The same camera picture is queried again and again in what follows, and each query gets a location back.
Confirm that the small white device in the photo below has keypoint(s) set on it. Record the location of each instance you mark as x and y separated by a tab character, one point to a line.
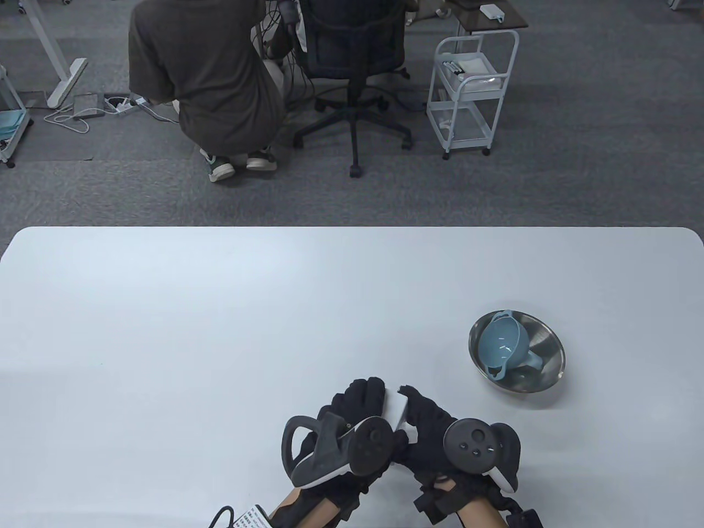
490	11

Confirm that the person's left hand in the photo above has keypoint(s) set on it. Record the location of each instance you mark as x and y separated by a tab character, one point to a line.
363	399

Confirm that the white desk leg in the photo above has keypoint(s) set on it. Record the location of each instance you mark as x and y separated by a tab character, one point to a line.
60	71

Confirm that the person's left forearm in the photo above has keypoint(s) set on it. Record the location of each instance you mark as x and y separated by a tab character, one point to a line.
289	509

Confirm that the white utility cart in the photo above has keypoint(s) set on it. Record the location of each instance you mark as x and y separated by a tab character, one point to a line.
473	82

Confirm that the dark wooden desk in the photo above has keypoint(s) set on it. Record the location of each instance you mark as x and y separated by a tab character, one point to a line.
495	22

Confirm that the person's right hand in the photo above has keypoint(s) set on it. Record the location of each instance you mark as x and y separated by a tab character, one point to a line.
426	440

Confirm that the white jar lid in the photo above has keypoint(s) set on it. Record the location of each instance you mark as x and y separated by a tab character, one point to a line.
397	410

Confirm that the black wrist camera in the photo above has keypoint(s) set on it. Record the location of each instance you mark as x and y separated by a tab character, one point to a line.
434	503

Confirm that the grey flat box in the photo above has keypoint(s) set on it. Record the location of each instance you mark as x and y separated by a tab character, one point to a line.
88	105

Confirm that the white rolling rack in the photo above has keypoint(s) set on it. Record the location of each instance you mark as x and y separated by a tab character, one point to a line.
11	124

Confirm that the steel bowl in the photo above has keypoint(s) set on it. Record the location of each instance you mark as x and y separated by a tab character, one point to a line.
542	341

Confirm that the black controller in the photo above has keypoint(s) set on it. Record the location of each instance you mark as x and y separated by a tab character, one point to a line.
374	445
476	445

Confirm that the black office chair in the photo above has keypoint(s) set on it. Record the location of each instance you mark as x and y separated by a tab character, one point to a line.
352	38

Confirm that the black battery pack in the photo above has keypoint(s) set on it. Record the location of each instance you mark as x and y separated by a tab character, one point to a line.
253	518
525	520

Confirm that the white power strip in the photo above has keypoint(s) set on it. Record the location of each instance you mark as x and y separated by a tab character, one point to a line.
129	104

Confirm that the blue funnel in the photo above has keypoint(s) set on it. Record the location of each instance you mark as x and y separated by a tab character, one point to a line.
500	344

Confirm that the person's right forearm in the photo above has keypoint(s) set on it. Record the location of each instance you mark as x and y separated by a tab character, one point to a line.
478	520

